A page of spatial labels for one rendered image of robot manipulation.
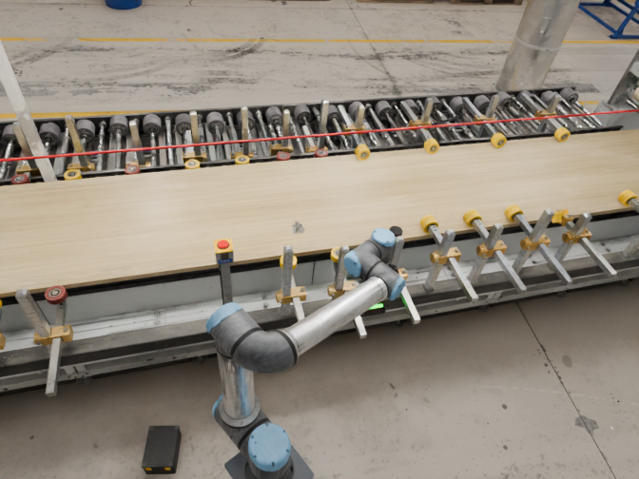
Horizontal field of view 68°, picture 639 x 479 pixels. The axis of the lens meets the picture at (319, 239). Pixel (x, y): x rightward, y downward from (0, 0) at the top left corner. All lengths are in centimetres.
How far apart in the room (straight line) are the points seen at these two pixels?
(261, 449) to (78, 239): 130
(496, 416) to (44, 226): 261
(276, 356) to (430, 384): 182
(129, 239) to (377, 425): 164
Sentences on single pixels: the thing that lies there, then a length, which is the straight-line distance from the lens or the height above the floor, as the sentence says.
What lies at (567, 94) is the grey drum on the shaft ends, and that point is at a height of 83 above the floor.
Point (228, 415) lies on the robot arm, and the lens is 184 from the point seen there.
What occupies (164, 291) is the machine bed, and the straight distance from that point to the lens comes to 237.
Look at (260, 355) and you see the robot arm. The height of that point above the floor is 143.
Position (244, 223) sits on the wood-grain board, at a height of 90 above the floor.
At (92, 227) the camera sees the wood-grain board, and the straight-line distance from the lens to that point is 251.
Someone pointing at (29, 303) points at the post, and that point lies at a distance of 208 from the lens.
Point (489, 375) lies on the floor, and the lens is 320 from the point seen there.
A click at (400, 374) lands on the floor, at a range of 301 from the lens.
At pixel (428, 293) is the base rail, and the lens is 249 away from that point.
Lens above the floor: 258
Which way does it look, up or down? 46 degrees down
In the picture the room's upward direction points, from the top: 7 degrees clockwise
